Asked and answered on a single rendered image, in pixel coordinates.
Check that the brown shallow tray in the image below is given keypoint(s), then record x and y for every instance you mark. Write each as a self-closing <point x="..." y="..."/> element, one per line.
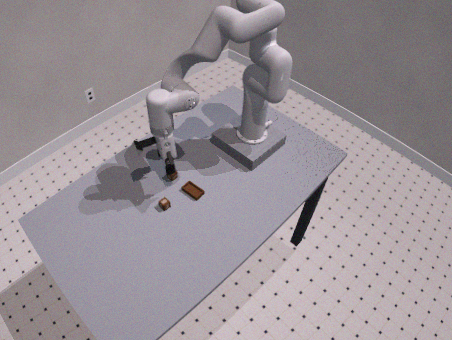
<point x="193" y="190"/>

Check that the brown calendar cube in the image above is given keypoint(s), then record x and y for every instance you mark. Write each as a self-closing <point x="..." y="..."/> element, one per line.
<point x="172" y="176"/>
<point x="164" y="204"/>

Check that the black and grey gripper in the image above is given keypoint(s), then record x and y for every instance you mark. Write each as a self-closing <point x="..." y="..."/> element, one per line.
<point x="166" y="145"/>

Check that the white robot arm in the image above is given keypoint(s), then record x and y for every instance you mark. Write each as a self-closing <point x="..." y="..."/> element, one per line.
<point x="241" y="26"/>

